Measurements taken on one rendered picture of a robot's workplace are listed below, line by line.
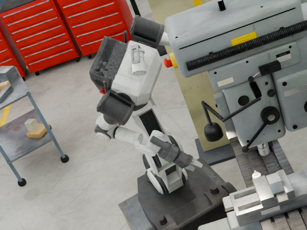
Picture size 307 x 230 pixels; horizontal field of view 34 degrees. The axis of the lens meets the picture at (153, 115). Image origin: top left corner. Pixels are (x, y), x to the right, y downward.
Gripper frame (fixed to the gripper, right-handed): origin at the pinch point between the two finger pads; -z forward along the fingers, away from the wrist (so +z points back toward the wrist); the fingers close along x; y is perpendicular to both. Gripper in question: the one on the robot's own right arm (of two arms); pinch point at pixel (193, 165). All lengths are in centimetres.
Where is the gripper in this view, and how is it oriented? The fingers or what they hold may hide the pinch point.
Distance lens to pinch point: 259.2
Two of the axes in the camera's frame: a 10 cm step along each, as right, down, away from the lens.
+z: -8.6, -4.8, -1.5
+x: 3.1, -2.6, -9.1
